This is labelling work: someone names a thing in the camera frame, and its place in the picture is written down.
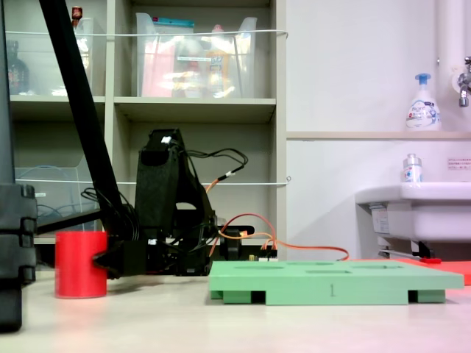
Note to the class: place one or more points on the black speckled gripper finger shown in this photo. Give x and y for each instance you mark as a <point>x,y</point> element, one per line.
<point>112,263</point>

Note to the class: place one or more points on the red cylinder block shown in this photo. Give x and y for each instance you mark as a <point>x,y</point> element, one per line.
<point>73,268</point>

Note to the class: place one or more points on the black tripod brace rod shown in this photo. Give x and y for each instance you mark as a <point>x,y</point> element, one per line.
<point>66,221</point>

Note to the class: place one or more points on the clear file box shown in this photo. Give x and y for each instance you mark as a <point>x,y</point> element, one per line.
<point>55,198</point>

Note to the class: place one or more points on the black table clamp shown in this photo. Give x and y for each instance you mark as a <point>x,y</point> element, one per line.
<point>230,246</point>

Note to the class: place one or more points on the white shelf guard rod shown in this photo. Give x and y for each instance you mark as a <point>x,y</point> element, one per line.
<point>117,35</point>
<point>257,183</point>

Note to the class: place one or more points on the green shape sorting board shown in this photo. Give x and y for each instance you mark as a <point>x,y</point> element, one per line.
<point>294,287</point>

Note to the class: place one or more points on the beige shelf unit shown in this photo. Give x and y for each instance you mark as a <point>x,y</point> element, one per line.
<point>195,106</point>

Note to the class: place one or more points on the clear plastic storage bin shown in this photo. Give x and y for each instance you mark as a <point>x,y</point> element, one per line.
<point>147,55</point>

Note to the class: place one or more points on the narrow clear plastic bin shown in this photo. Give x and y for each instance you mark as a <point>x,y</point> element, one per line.
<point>88,55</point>

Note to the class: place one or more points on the dark glass bottle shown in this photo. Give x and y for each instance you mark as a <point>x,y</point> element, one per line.
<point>17,73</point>

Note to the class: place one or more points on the orange white detergent bottle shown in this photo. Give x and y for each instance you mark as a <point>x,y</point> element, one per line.
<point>219,62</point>

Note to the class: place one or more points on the blue topped refill pouch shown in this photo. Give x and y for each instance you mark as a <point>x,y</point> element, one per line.
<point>173,24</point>

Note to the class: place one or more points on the white sink sticker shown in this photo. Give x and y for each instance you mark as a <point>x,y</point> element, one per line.
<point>380,220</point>

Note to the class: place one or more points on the brown bottle red cap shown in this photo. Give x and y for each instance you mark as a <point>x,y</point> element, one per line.
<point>77,14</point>

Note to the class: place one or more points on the small clear sanitizer bottle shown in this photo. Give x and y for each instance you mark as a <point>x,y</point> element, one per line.
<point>411,173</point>

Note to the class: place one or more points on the white sink basin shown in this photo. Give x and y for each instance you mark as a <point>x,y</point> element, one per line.
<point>434,217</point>

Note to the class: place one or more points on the white blue soap pump bottle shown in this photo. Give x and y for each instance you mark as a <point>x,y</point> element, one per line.
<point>423,114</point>

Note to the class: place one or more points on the metal faucet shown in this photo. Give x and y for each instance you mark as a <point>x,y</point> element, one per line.
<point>463,92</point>

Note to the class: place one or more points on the black sink drain bracket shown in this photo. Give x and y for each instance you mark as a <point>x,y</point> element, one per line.
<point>423,250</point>

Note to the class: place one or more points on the white wall label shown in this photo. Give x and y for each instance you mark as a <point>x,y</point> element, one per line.
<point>460,163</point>

